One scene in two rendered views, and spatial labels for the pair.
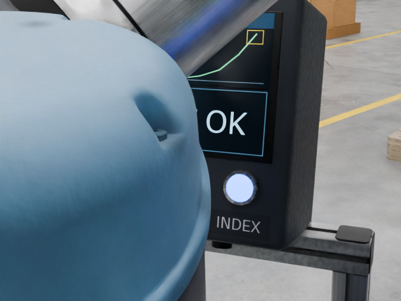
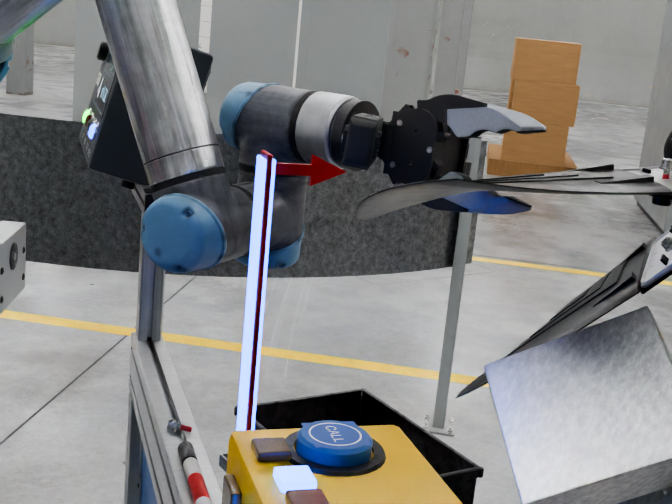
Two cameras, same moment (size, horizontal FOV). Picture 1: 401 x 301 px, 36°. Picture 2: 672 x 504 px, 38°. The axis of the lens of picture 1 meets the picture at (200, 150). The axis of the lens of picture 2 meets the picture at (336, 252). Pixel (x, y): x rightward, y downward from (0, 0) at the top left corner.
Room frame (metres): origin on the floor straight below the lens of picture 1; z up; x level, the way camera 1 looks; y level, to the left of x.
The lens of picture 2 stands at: (-0.13, -1.21, 1.30)
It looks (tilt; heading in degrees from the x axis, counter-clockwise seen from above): 14 degrees down; 50
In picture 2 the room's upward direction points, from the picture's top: 6 degrees clockwise
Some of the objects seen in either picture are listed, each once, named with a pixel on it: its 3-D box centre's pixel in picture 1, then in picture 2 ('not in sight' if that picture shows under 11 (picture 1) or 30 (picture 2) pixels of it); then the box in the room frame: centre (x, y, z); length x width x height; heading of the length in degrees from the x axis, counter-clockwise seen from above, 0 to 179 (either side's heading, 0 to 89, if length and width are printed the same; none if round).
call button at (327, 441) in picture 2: not in sight; (334, 446); (0.18, -0.85, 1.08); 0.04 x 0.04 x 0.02
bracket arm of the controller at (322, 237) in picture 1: (238, 233); (146, 187); (0.51, -0.03, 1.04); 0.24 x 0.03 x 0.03; 68
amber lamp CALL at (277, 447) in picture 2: not in sight; (271, 449); (0.15, -0.84, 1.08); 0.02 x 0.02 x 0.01; 68
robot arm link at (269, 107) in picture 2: not in sight; (276, 123); (0.48, -0.36, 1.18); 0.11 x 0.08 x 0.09; 105
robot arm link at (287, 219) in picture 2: not in sight; (261, 215); (0.46, -0.37, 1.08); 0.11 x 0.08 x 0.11; 23
